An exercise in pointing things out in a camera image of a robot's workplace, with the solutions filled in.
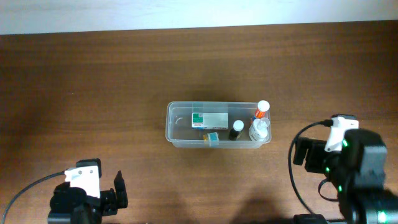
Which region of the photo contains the orange tube white cap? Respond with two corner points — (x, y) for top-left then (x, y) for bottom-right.
(251, 100), (271, 122)

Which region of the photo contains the dark bottle white cap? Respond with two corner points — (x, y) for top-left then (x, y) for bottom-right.
(228, 120), (244, 141)

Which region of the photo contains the white squeeze bottle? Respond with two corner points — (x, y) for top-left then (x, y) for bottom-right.
(249, 118), (271, 142)

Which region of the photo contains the clear plastic container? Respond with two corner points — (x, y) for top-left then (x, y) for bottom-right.
(165, 101), (272, 149)

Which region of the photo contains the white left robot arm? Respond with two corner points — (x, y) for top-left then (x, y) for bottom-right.
(47, 171), (128, 224)

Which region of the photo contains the white medicine box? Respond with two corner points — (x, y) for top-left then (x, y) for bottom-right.
(192, 113), (229, 130)

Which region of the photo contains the gold lid balm jar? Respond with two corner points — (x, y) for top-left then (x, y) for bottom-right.
(203, 132), (219, 147)

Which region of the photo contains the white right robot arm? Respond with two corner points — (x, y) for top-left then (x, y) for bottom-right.
(293, 129), (397, 223)

